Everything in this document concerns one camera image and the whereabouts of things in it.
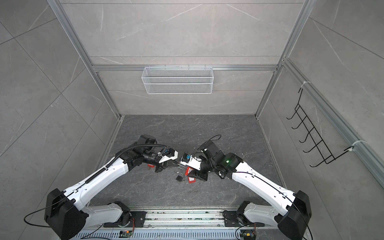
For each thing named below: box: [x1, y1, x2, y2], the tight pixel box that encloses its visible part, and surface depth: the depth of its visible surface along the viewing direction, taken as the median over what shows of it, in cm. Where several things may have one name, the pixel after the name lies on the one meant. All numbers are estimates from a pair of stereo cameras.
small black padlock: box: [175, 173, 184, 182], surface depth 89 cm
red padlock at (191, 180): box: [188, 176, 196, 184], surface depth 87 cm
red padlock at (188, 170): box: [185, 166, 194, 176], surface depth 71 cm
